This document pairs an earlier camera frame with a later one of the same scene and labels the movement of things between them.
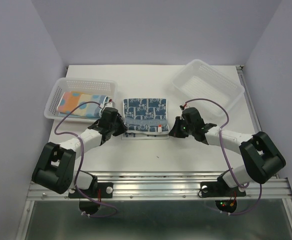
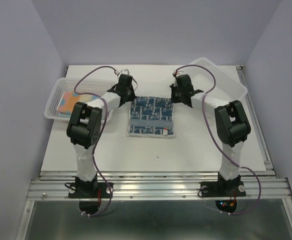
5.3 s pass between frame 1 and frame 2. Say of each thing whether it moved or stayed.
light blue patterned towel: stayed
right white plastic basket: stayed
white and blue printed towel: moved
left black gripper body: moved
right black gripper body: moved
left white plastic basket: stayed
